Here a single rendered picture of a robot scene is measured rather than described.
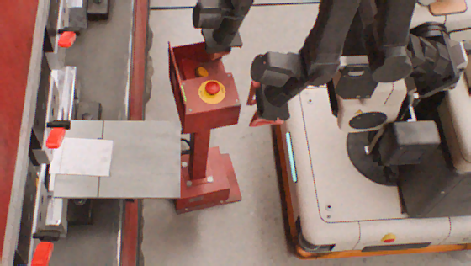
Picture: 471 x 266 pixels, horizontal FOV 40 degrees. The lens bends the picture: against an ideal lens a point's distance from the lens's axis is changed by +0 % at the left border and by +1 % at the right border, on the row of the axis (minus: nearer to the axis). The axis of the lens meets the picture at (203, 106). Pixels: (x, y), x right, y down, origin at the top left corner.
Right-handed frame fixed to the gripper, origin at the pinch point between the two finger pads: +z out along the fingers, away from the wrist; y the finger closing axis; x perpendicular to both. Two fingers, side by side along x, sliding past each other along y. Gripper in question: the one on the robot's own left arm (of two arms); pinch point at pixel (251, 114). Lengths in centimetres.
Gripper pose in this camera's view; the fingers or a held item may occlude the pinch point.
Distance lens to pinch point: 145.4
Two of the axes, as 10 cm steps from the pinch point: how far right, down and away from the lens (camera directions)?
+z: -4.9, 4.5, 7.5
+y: 0.8, 8.8, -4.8
